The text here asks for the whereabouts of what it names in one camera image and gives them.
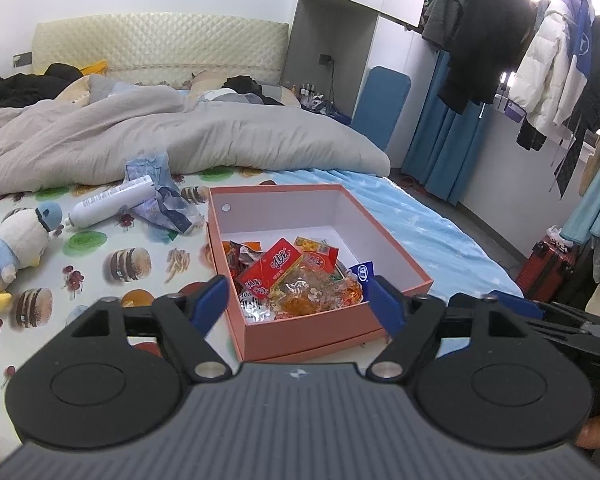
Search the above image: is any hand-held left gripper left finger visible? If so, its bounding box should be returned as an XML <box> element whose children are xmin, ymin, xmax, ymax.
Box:
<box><xmin>69</xmin><ymin>274</ymin><xmax>230</xmax><ymax>382</ymax></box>

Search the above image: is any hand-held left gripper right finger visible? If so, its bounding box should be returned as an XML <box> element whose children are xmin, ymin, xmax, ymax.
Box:
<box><xmin>363</xmin><ymin>275</ymin><xmax>534</xmax><ymax>382</ymax></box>

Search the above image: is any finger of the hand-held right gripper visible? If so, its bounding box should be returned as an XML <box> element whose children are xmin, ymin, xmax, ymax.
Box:
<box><xmin>446</xmin><ymin>289</ymin><xmax>548</xmax><ymax>322</ymax></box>
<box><xmin>524</xmin><ymin>304</ymin><xmax>600</xmax><ymax>343</ymax></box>

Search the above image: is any clear red snack packet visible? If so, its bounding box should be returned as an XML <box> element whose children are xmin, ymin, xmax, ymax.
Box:
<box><xmin>274</xmin><ymin>269</ymin><xmax>367</xmax><ymax>319</ymax></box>

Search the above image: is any pink cardboard box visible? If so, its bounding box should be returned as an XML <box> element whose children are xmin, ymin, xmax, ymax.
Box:
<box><xmin>205</xmin><ymin>183</ymin><xmax>434</xmax><ymax>364</ymax></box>

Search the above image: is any red suitcase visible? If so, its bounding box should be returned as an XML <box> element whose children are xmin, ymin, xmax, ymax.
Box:
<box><xmin>514</xmin><ymin>239</ymin><xmax>579</xmax><ymax>302</ymax></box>

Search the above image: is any white plastic bag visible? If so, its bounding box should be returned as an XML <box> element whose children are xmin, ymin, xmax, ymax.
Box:
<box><xmin>544</xmin><ymin>224</ymin><xmax>574</xmax><ymax>247</ymax></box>

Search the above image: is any dark blue crumpled wrapper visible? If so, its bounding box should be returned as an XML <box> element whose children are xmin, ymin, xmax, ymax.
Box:
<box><xmin>132</xmin><ymin>184</ymin><xmax>204</xmax><ymax>234</ymax></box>

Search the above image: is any teal garment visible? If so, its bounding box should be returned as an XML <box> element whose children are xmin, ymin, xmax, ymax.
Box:
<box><xmin>559</xmin><ymin>149</ymin><xmax>600</xmax><ymax>252</ymax></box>

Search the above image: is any white tube bottle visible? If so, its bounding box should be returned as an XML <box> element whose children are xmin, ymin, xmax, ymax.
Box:
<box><xmin>67</xmin><ymin>175</ymin><xmax>155</xmax><ymax>230</ymax></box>

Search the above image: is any dark striped tie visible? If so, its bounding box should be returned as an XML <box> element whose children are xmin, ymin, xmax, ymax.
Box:
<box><xmin>553</xmin><ymin>129</ymin><xmax>587</xmax><ymax>199</ymax></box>

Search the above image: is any light blue plastic bag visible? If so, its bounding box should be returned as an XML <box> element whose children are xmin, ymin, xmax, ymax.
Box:
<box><xmin>123</xmin><ymin>151</ymin><xmax>172</xmax><ymax>187</ymax></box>

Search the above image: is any blue curtain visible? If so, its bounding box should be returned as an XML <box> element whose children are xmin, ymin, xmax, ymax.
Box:
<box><xmin>401</xmin><ymin>49</ymin><xmax>499</xmax><ymax>207</ymax></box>

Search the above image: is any small black hanging garment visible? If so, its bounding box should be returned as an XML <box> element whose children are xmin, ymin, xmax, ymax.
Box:
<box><xmin>516</xmin><ymin>119</ymin><xmax>549</xmax><ymax>153</ymax></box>

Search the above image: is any grey duvet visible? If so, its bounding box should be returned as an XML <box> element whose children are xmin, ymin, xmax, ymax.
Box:
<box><xmin>0</xmin><ymin>73</ymin><xmax>392</xmax><ymax>197</ymax></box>

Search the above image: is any purple hanging item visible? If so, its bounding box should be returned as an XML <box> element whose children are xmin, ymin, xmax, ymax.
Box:
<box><xmin>502</xmin><ymin>99</ymin><xmax>529</xmax><ymax>124</ymax></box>

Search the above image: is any blue padded board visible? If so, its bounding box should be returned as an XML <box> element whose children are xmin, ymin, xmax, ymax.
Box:
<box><xmin>350</xmin><ymin>65</ymin><xmax>412</xmax><ymax>152</ymax></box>

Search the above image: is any plush penguin toy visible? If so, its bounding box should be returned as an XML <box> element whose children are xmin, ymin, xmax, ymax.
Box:
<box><xmin>0</xmin><ymin>201</ymin><xmax>64</xmax><ymax>312</ymax></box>

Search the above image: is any white garment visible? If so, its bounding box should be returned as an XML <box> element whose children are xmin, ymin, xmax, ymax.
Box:
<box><xmin>199</xmin><ymin>88</ymin><xmax>242</xmax><ymax>103</ymax></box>

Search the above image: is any white puffer jacket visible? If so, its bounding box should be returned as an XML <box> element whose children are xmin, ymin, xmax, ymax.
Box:
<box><xmin>508</xmin><ymin>0</ymin><xmax>589</xmax><ymax>137</ymax></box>

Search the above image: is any cream quilted headboard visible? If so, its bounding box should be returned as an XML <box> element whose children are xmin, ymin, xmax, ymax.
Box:
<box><xmin>32</xmin><ymin>13</ymin><xmax>290</xmax><ymax>87</ymax></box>

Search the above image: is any black hanging coat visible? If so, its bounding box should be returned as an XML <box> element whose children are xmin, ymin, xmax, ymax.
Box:
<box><xmin>437</xmin><ymin>0</ymin><xmax>537</xmax><ymax>114</ymax></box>

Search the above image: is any blue white jacket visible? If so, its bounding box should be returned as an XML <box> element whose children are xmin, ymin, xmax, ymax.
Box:
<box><xmin>559</xmin><ymin>0</ymin><xmax>597</xmax><ymax>92</ymax></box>

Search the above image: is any pile of black clothes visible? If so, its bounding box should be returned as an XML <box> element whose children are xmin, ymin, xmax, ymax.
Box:
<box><xmin>0</xmin><ymin>63</ymin><xmax>84</xmax><ymax>109</ymax></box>

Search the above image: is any grey wardrobe cabinet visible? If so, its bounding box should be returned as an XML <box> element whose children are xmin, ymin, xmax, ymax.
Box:
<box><xmin>278</xmin><ymin>0</ymin><xmax>434</xmax><ymax>152</ymax></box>

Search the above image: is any grey striped jacket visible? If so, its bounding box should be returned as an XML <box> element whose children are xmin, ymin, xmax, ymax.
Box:
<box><xmin>421</xmin><ymin>0</ymin><xmax>477</xmax><ymax>52</ymax></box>

